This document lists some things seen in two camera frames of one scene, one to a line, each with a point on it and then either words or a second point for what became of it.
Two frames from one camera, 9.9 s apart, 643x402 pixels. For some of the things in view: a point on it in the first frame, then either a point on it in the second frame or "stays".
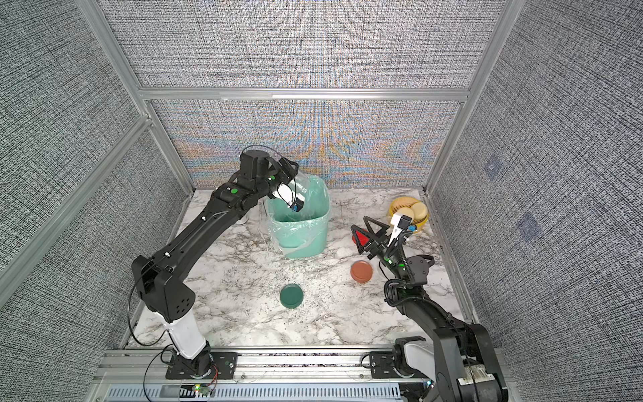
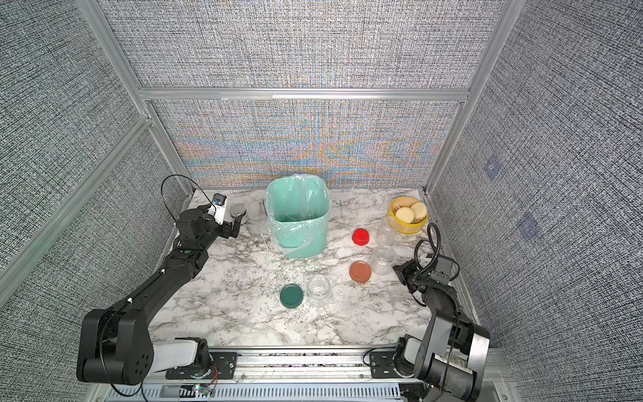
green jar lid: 291,296 stays
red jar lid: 362,237 stays
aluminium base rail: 261,375 stays
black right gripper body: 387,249 → 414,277
